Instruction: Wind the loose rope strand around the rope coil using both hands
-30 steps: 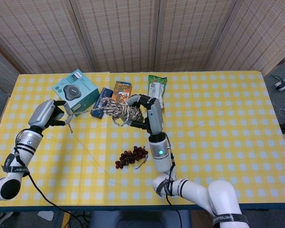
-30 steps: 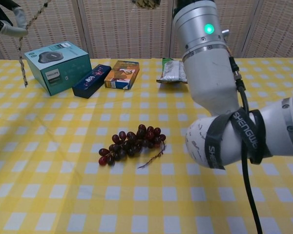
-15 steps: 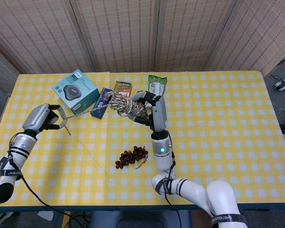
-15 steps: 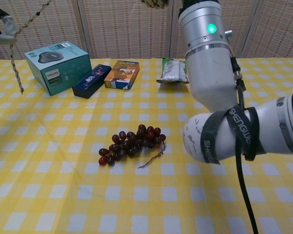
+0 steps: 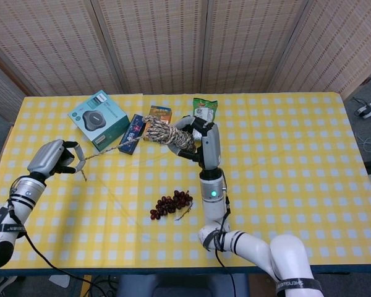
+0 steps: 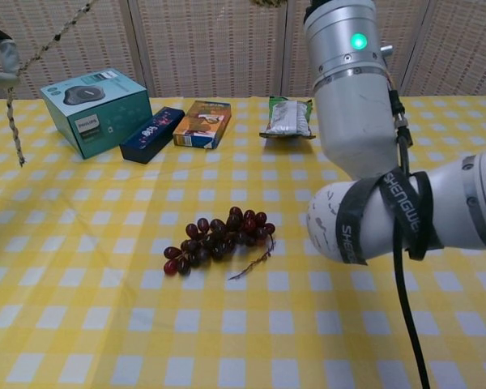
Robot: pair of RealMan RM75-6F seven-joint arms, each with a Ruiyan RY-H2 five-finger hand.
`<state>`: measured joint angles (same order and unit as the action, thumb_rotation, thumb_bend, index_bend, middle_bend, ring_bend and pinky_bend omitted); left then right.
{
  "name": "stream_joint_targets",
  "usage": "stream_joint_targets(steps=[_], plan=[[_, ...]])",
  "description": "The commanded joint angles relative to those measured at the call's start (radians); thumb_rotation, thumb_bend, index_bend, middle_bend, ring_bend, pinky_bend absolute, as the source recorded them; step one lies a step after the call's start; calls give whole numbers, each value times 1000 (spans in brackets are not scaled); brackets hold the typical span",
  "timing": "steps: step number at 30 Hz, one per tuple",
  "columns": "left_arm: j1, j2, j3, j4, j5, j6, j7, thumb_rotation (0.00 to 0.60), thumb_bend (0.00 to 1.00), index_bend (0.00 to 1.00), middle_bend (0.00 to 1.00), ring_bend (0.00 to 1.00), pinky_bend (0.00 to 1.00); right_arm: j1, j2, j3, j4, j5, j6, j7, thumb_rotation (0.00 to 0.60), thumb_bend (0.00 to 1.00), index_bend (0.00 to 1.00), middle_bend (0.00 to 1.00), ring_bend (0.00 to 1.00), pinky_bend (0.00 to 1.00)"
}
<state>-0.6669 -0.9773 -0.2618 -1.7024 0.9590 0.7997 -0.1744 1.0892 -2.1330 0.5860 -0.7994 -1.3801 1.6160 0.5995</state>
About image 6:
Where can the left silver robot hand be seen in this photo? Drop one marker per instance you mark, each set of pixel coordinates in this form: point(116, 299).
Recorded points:
point(10, 61)

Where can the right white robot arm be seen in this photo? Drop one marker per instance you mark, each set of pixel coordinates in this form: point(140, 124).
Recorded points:
point(348, 113)

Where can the teal Philips speaker box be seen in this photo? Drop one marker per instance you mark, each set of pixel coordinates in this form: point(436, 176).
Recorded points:
point(101, 117)

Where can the dark blue slim box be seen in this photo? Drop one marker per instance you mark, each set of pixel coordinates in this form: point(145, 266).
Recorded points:
point(150, 135)

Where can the woven beige folding screen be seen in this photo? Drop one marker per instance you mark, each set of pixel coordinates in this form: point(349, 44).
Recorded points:
point(206, 44)

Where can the orange printed carton box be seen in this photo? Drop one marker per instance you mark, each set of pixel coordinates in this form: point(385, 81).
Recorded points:
point(202, 123)

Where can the dark red grape bunch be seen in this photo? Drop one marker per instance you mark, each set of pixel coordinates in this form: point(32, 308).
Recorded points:
point(218, 241)

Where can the green silver snack bag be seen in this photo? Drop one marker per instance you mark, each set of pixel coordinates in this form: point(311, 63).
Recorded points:
point(287, 119)

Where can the yellow white checked tablecloth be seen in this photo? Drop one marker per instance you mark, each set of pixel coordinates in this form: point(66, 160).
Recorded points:
point(186, 332)

